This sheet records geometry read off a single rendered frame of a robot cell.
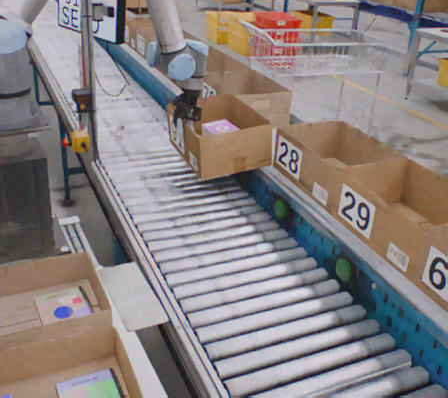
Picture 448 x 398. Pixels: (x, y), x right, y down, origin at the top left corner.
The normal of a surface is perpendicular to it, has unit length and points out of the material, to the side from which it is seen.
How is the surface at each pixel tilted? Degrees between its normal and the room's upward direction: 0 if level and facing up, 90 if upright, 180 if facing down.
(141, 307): 0
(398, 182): 90
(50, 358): 89
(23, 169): 90
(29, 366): 89
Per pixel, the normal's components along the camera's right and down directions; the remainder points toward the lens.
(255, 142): 0.40, 0.43
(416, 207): -0.91, 0.12
